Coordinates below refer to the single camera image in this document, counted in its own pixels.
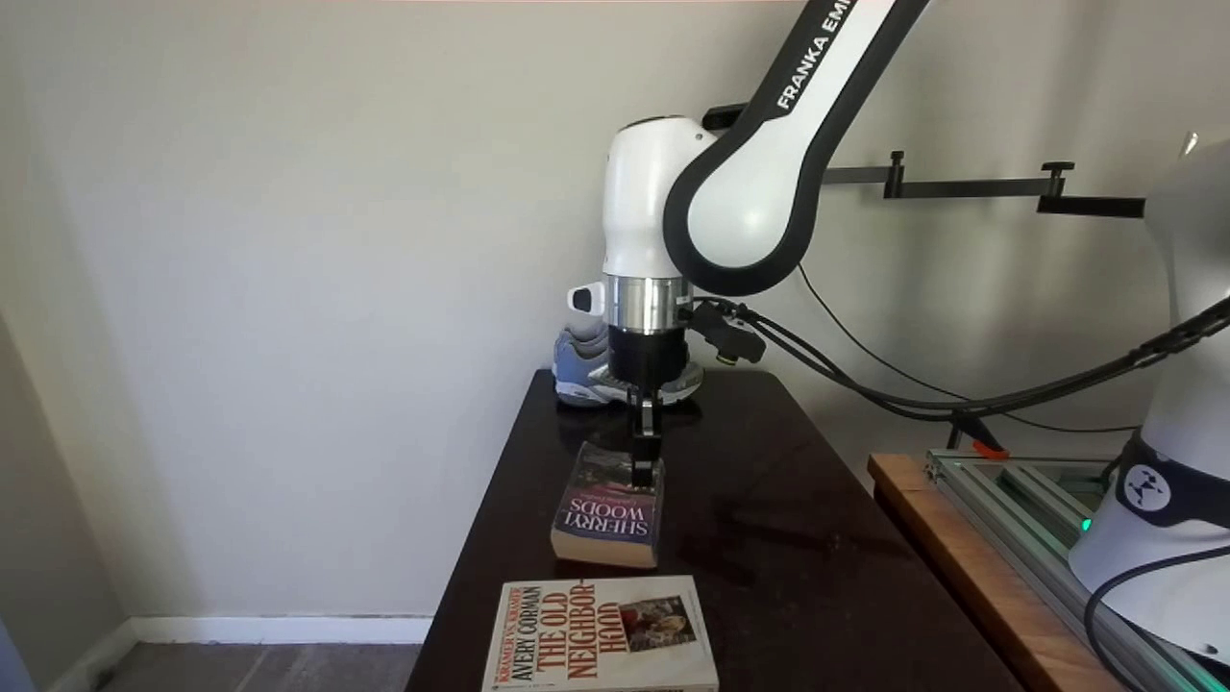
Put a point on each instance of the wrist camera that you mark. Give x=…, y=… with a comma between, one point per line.
x=723, y=334

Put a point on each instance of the grey sneaker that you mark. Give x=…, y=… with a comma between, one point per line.
x=581, y=370

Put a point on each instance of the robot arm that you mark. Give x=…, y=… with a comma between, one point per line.
x=750, y=192

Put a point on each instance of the dark cover paperback book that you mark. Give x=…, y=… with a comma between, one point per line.
x=607, y=509

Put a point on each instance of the camera on mount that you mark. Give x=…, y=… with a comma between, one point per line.
x=961, y=187

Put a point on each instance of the white cover paperback book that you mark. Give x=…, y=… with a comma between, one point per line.
x=577, y=639

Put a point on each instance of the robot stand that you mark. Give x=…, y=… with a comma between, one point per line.
x=971, y=548

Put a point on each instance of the black and orange clamp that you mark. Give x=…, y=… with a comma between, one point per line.
x=985, y=446

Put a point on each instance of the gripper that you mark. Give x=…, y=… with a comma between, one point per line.
x=648, y=358

